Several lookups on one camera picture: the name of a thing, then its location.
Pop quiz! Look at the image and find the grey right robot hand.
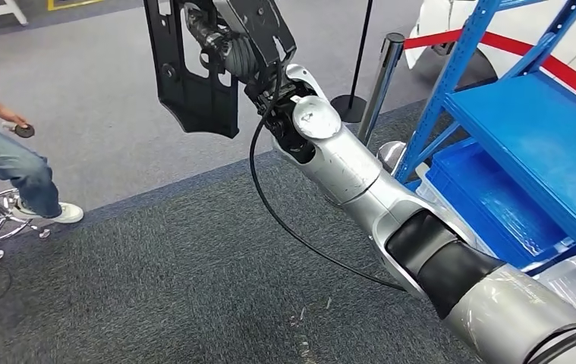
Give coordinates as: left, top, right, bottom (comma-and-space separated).
184, 2, 233, 56

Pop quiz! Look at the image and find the long black plastic car part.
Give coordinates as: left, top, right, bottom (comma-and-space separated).
143, 0, 241, 139

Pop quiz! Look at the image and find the blue metal shelf rack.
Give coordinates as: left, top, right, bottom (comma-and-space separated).
393, 0, 576, 278

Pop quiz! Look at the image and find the black stanchion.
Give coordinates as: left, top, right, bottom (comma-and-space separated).
330, 0, 374, 124

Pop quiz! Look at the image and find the chrome stanchion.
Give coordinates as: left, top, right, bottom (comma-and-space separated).
357, 32, 408, 174

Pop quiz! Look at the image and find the person's hand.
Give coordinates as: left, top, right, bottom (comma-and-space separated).
0, 108, 30, 129

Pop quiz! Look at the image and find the red barrier belt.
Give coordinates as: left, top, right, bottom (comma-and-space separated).
403, 29, 464, 50

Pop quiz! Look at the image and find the person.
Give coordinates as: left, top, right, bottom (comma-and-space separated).
0, 77, 85, 224

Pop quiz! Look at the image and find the chrome swivel chair base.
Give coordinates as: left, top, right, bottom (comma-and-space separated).
0, 183, 52, 261

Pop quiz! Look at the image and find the white car with red stripe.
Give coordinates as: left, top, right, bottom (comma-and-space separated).
405, 0, 576, 114

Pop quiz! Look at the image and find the blue plastic crate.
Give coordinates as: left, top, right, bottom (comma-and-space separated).
426, 138, 576, 270

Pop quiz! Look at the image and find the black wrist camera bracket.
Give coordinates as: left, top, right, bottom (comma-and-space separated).
212, 0, 297, 69

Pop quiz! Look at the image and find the black camera cable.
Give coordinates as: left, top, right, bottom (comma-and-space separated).
248, 58, 407, 293

